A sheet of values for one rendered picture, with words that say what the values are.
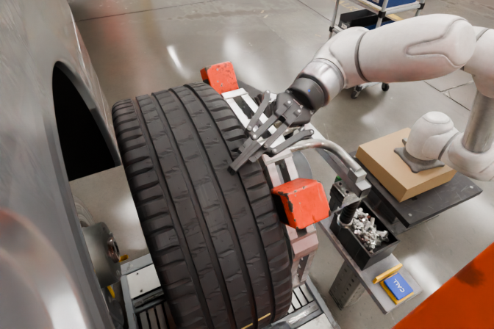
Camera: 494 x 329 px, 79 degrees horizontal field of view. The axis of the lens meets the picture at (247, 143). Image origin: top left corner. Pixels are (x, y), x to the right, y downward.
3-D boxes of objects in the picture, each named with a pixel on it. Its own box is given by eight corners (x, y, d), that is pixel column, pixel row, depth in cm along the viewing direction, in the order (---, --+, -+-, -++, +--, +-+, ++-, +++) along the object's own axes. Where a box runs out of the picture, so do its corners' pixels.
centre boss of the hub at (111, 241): (111, 245, 78) (103, 234, 74) (117, 243, 79) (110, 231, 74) (115, 268, 74) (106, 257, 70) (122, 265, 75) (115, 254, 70)
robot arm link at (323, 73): (301, 75, 69) (285, 89, 66) (317, 49, 60) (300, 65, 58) (331, 101, 68) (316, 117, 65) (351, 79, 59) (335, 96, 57)
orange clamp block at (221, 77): (207, 101, 84) (198, 70, 83) (233, 95, 87) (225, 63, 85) (214, 101, 78) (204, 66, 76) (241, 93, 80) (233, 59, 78)
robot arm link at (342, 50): (297, 57, 66) (348, 48, 55) (335, 23, 72) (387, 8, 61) (316, 98, 71) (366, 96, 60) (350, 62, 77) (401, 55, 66)
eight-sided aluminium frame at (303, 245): (213, 183, 124) (198, 63, 85) (228, 177, 126) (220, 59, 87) (279, 314, 88) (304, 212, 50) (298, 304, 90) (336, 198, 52)
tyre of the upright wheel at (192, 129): (92, 101, 41) (217, 449, 56) (247, 64, 49) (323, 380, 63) (116, 103, 103) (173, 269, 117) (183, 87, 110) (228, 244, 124)
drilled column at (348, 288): (328, 291, 148) (348, 252, 119) (344, 282, 151) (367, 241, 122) (340, 311, 142) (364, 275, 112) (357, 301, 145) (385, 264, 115)
